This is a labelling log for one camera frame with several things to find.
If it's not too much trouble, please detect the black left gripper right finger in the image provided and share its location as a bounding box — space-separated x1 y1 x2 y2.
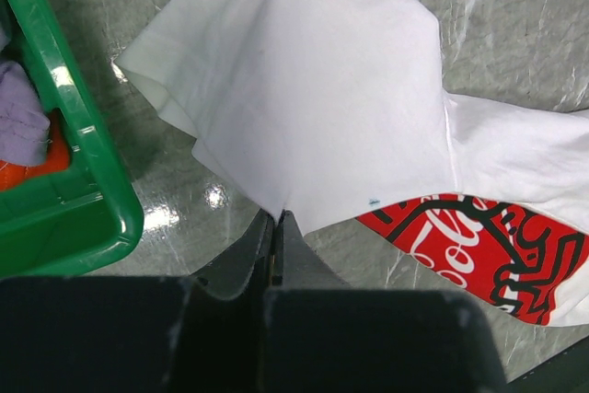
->
264 212 508 392

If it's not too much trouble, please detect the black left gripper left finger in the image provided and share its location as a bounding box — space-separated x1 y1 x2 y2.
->
1 212 274 392

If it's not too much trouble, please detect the white t-shirt with red print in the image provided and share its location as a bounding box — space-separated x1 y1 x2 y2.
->
117 0 588 327

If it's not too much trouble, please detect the green plastic crate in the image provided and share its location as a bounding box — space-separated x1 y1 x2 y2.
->
1 0 144 277

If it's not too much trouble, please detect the orange t-shirt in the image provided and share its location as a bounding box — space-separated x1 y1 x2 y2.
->
1 110 71 191

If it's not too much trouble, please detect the lavender t-shirt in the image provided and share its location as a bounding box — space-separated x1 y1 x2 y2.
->
0 24 51 168

